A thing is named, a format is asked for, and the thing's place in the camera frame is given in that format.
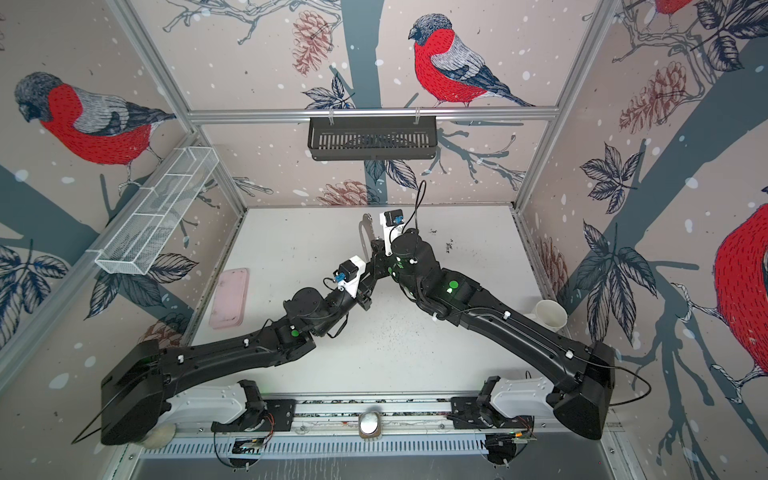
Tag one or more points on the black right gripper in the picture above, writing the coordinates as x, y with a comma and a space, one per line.
379, 247

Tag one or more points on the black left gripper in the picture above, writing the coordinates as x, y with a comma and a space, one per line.
366, 287

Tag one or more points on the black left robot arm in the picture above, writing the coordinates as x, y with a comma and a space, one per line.
137, 391

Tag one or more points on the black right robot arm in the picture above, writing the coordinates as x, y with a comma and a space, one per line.
582, 375

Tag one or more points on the black hanging basket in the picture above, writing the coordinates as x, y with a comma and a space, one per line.
373, 138

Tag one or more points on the silver push button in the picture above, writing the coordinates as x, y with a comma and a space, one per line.
370, 425

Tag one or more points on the white mug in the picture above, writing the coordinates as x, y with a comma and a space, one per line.
550, 314

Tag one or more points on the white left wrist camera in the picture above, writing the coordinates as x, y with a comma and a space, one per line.
348, 275

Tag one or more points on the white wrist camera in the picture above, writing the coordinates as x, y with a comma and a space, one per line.
348, 275
392, 223

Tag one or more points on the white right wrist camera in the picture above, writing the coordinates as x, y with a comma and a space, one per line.
392, 223

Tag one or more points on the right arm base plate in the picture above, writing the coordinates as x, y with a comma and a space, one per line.
468, 413

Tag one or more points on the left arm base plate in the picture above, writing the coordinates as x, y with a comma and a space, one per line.
275, 416

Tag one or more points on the white wire mesh basket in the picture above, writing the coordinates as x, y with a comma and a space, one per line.
141, 238

